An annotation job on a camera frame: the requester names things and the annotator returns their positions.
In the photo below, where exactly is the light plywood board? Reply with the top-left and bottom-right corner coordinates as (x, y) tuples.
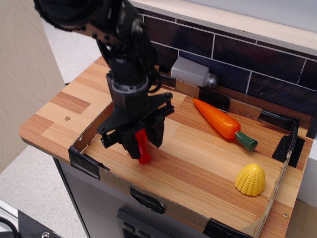
(0, 0), (64, 171)

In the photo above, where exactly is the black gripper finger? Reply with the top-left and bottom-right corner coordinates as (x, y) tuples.
(146, 116), (164, 148)
(119, 135), (141, 159)

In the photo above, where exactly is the yellow toy corn piece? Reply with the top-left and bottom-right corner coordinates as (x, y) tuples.
(235, 164), (265, 196)

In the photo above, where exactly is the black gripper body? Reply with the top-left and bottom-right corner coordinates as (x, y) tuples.
(97, 72), (174, 148)

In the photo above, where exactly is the white salt shaker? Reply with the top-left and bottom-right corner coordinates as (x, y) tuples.
(171, 57), (219, 89)

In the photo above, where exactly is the dark brick backsplash panel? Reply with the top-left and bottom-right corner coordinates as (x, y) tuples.
(138, 7), (317, 116)

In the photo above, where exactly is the orange toy carrot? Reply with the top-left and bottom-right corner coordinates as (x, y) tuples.
(193, 98), (258, 152)

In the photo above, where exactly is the cardboard fence with black tape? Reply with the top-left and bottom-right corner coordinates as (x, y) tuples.
(69, 70), (301, 238)

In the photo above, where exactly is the red hot sauce bottle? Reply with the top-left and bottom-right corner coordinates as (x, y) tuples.
(135, 128), (151, 165)

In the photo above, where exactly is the grey cabinet control panel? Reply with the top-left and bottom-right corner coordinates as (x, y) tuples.
(116, 209), (174, 238)

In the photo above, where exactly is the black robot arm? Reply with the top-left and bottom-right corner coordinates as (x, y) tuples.
(34, 0), (174, 159)

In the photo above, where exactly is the black metal base plate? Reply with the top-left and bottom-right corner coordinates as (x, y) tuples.
(18, 210), (60, 238)

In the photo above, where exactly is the black cable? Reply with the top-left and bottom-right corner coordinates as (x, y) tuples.
(0, 217), (20, 238)

